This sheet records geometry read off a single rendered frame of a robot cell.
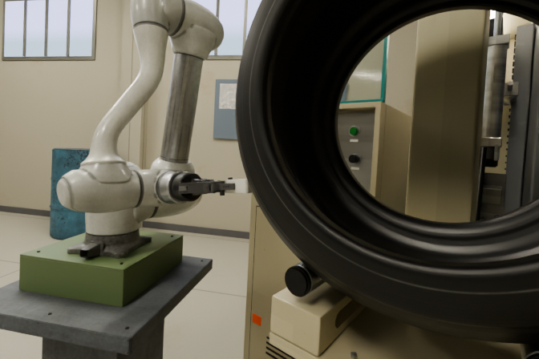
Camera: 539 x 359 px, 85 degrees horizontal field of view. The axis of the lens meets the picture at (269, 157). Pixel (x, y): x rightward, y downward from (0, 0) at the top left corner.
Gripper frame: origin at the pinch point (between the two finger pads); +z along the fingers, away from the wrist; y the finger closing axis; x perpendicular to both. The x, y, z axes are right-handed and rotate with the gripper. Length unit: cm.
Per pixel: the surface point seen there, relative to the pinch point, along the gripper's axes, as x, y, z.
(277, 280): 42, 51, -31
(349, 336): 24.1, -1.1, 24.6
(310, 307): 17.7, -7.8, 21.8
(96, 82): -132, 110, -365
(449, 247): 12.0, 14.2, 37.2
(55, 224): 42, 54, -333
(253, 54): -19.9, -14.3, 18.8
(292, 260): 33, 51, -23
